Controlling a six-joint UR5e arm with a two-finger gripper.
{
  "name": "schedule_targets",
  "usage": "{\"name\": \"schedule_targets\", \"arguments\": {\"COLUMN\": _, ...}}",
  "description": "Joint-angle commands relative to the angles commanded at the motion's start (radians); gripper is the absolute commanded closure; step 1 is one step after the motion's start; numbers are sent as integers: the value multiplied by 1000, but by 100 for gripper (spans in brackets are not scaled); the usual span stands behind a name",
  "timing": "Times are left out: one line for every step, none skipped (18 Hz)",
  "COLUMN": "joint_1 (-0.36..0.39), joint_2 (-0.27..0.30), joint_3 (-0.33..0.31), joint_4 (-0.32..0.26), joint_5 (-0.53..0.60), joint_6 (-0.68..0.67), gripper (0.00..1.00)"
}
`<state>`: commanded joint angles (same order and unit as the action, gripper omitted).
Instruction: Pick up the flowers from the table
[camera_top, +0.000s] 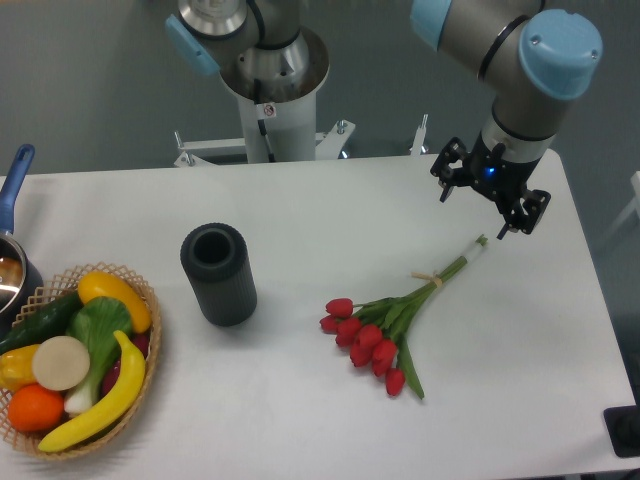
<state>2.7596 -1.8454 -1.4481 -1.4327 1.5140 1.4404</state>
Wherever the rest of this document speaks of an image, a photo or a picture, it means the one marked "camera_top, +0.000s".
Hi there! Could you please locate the yellow banana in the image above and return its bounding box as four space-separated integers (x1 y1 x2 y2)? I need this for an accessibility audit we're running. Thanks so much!
38 330 146 453

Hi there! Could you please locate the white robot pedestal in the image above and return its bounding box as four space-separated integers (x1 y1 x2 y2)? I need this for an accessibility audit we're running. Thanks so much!
172 24 431 169

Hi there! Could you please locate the yellow bell pepper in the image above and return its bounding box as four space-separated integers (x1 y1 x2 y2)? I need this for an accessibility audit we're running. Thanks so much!
1 344 40 392

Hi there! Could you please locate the red tulip bouquet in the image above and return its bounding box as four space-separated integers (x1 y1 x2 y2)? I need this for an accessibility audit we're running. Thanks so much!
319 235 488 400

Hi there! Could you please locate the white chair frame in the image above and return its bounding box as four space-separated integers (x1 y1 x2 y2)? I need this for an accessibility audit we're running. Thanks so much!
595 171 639 254

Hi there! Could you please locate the green cucumber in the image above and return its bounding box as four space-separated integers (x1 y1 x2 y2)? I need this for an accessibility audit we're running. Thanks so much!
1 292 83 354

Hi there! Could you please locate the blue handled saucepan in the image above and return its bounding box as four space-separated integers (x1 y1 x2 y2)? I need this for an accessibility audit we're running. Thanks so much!
1 144 43 337

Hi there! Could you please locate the black device at table edge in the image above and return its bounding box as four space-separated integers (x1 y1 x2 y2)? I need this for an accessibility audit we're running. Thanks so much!
603 405 639 458

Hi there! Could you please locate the yellow squash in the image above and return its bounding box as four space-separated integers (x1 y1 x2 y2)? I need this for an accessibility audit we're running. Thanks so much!
77 271 152 334

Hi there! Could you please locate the green bok choy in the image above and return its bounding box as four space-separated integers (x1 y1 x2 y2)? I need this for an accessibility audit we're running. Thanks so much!
64 296 133 417

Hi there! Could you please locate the orange fruit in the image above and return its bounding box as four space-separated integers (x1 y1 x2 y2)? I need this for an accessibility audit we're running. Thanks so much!
7 384 64 433

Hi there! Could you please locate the dark red vegetable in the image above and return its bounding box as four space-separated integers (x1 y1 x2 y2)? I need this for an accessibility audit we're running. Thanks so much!
100 334 150 397

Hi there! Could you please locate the beige round disc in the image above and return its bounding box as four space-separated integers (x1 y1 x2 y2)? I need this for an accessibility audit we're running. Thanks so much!
31 336 90 391

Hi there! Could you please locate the woven wicker basket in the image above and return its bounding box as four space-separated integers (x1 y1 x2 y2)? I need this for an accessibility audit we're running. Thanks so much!
0 260 164 461

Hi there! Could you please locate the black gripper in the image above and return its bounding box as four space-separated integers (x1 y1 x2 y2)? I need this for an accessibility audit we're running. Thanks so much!
430 134 551 239

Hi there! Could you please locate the dark grey ribbed vase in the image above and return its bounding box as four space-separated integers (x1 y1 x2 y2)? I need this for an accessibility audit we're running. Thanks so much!
180 223 257 327

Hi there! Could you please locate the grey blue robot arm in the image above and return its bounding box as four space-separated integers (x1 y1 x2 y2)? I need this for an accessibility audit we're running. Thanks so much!
165 1 603 234

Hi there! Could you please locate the black pedestal cable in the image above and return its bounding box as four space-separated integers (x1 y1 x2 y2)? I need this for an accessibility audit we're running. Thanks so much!
252 77 276 164

